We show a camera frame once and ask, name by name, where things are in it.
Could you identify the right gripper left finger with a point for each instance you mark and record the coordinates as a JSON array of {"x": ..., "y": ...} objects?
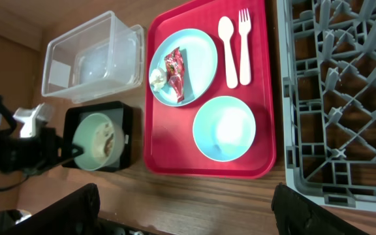
[{"x": 77, "y": 213}]

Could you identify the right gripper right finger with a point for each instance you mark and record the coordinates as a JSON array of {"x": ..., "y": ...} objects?
[{"x": 297, "y": 215}]

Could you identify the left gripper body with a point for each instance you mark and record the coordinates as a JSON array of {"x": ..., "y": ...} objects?
[{"x": 31, "y": 155}]

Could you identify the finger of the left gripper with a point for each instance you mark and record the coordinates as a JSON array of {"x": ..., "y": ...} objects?
[{"x": 68, "y": 153}]

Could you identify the green bowl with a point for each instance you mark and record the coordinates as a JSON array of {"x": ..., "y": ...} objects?
[{"x": 84, "y": 136}]

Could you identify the rice and food scraps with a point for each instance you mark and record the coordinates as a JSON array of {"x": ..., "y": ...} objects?
[{"x": 103, "y": 142}]

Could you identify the white tissue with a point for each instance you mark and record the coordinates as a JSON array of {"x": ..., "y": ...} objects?
[{"x": 157, "y": 79}]

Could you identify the red snack wrapper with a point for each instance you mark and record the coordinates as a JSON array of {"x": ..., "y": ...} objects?
[{"x": 175, "y": 72}]

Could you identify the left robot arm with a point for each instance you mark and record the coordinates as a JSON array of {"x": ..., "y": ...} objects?
[{"x": 11, "y": 128}]

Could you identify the black waste tray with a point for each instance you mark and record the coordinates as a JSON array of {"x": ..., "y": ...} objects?
[{"x": 118, "y": 112}]

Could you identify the grey dishwasher rack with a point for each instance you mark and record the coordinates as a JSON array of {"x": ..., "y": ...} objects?
[{"x": 328, "y": 73}]

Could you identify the red serving tray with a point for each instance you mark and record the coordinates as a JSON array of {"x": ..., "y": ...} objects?
[{"x": 169, "y": 146}]

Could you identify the clear plastic bin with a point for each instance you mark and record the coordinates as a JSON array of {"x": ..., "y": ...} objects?
[{"x": 99, "y": 58}]

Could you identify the light blue saucer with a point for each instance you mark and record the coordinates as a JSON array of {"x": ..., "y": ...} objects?
[{"x": 224, "y": 128}]

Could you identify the light blue plate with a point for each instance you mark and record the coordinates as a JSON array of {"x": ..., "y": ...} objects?
[{"x": 199, "y": 55}]

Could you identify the white plastic fork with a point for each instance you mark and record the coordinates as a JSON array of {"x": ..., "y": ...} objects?
[{"x": 244, "y": 28}]

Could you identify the white plastic spoon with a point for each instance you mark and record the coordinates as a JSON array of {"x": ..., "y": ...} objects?
[{"x": 225, "y": 32}]

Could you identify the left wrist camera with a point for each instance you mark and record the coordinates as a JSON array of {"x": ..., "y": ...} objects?
[{"x": 33, "y": 120}]

